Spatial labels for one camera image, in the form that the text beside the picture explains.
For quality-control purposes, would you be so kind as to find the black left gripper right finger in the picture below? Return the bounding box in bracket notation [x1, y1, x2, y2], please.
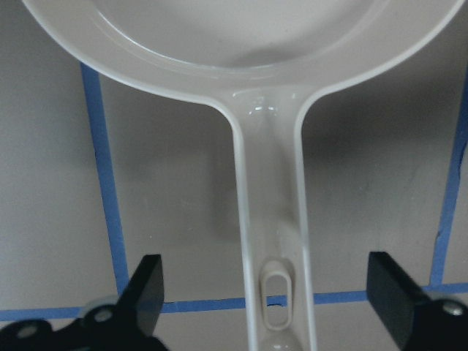
[366, 252, 467, 350]

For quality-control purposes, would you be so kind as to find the beige plastic dustpan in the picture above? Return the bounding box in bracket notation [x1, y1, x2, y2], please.
[25, 1, 462, 350]

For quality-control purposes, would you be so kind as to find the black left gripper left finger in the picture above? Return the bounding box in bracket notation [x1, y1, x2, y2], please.
[75, 254, 165, 351]

